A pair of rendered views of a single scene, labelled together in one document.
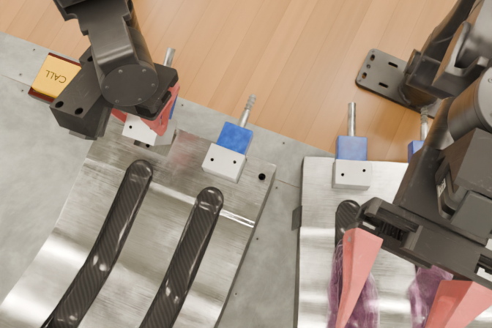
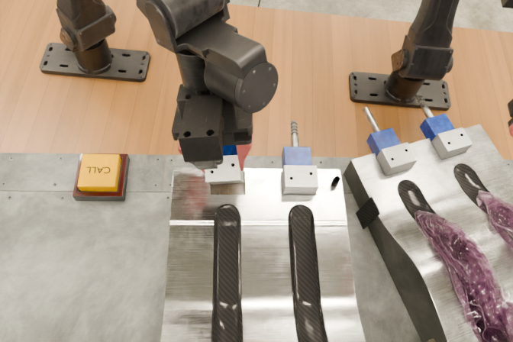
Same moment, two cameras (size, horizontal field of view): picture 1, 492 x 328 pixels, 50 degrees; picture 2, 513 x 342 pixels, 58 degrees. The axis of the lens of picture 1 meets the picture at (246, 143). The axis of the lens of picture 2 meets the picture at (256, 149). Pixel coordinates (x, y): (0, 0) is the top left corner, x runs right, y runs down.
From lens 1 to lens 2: 0.29 m
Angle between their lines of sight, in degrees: 20
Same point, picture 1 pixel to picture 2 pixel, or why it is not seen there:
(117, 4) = (220, 26)
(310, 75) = (314, 104)
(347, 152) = (384, 143)
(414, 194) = not seen: outside the picture
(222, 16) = not seen: hidden behind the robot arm
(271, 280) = (369, 278)
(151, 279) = (282, 308)
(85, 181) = (178, 243)
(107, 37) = (232, 46)
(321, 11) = (298, 58)
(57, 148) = (120, 237)
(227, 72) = not seen: hidden behind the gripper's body
